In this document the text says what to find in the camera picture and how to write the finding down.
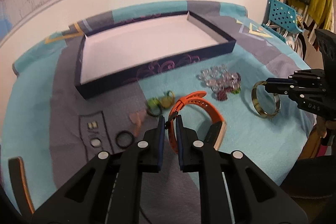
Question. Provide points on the black and wood chair edge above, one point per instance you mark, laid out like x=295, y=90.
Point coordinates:
x=20, y=187

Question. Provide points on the dark blue shallow tray box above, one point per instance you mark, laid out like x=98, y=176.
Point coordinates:
x=146, y=46

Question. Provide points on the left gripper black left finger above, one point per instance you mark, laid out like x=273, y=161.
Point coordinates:
x=108, y=188

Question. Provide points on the teal perforated plastic rack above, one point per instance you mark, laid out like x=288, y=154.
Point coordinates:
x=282, y=20

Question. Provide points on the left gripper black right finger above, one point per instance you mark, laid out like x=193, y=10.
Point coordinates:
x=233, y=189

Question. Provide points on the pink hair clip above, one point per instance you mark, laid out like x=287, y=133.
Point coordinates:
x=137, y=119

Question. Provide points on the orange smart watch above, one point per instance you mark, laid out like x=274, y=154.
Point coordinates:
x=201, y=114

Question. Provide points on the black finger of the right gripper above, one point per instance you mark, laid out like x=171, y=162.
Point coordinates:
x=310, y=78
x=308, y=99

